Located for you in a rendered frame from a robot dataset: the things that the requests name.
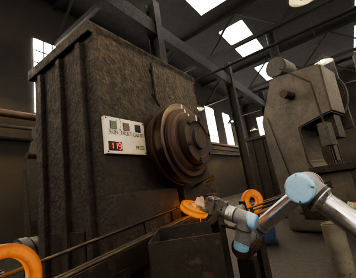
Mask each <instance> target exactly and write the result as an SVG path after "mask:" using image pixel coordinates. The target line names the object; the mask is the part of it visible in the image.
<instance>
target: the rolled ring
mask: <svg viewBox="0 0 356 278"><path fill-rule="evenodd" d="M5 258H14V259H16V260H18V261H19V262H20V263H21V264H22V265H23V267H24V270H25V278H42V264H41V261H40V258H39V256H38V255H37V254H36V253H35V251H34V250H32V249H31V248H29V247H28V246H25V245H22V244H15V243H12V244H0V260H1V259H5Z"/></svg>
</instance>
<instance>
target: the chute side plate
mask: <svg viewBox="0 0 356 278"><path fill-rule="evenodd" d="M210 217H211V215H210V214H208V216H207V217H206V218H201V220H200V218H194V217H191V218H189V219H187V220H185V221H183V222H181V223H179V224H177V225H175V226H179V225H183V224H190V223H197V222H204V221H208V220H209V219H210ZM151 238H152V237H151ZM151 238H149V239H147V240H145V241H143V242H141V243H139V244H137V245H135V246H133V247H131V248H129V249H126V250H124V251H122V252H120V253H118V254H116V255H114V256H112V257H110V258H108V259H106V260H104V261H102V262H100V263H98V264H96V265H94V266H92V267H90V268H88V269H86V270H84V271H82V272H80V273H78V274H76V275H74V276H72V277H70V278H117V273H118V272H120V271H122V270H124V269H126V268H128V267H130V272H131V274H132V273H134V272H135V271H137V270H138V269H140V268H142V267H144V266H145V265H147V264H148V263H150V261H149V251H148V243H149V241H150V240H151Z"/></svg>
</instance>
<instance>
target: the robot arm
mask: <svg viewBox="0 0 356 278"><path fill-rule="evenodd" d="M284 190H285V193H286V194H285V195H284V196H283V197H282V198H281V199H280V200H279V201H277V202H276V203H275V204H274V205H273V206H272V207H271V208H269V209H268V210H267V211H266V212H265V213H264V214H263V215H262V216H260V217H258V216H257V215H256V214H254V213H252V212H250V211H245V210H242V209H240V208H237V207H234V206H230V205H229V201H225V200H222V199H220V198H219V197H216V196H213V195H212V196H208V197H206V199H205V200H204V197H203V196H200V197H197V198H196V201H195V202H191V204H192V205H193V206H194V207H195V208H196V209H198V210H200V211H202V212H205V213H207V214H210V215H213V216H212V217H211V218H210V219H209V220H208V221H210V222H211V227H212V226H213V225H214V224H215V222H216V221H217V220H218V219H219V218H220V217H222V218H223V219H225V220H227V221H230V222H232V223H235V224H236V229H235V237H234V249H235V250H237V251H239V252H241V253H247V252H248V251H249V247H250V244H251V243H253V242H254V241H256V240H258V239H260V238H262V237H263V236H264V234H266V233H267V232H268V231H269V230H270V229H272V228H273V227H274V226H275V225H276V224H278V223H279V222H280V221H281V220H283V219H284V218H285V217H287V216H288V215H289V214H290V213H291V212H293V211H294V210H295V209H296V208H298V207H299V206H300V205H301V204H302V205H304V206H305V207H306V208H307V209H309V210H310V211H318V212H319V213H320V214H322V215H323V216H325V217H326V218H327V219H329V220H330V221H331V222H333V223H334V224H335V225H336V226H338V227H339V228H340V229H342V230H343V231H345V232H346V233H347V234H349V235H350V236H351V237H353V238H354V239H355V240H356V210H355V209H353V208H352V207H350V206H349V205H347V204H346V203H345V202H343V201H342V200H340V199H339V198H337V197H335V196H334V195H333V194H332V192H331V188H329V187H328V186H327V185H325V184H324V182H323V180H322V178H321V177H320V176H319V175H317V174H316V173H314V172H302V173H295V174H293V175H291V176H290V177H289V178H288V179H287V180H286V181H285V185H284Z"/></svg>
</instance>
